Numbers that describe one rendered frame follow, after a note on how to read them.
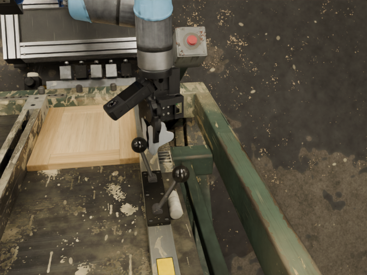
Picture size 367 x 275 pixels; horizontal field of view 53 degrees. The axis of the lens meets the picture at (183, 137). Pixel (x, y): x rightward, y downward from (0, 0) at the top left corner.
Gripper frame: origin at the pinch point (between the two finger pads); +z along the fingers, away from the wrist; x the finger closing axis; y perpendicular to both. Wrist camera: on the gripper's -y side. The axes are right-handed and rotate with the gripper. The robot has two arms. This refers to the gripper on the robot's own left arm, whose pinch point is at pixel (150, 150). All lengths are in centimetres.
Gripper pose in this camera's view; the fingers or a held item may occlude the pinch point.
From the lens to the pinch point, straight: 87.9
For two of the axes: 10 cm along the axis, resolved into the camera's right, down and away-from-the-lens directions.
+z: 0.0, 8.8, 4.7
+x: -4.9, -4.1, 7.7
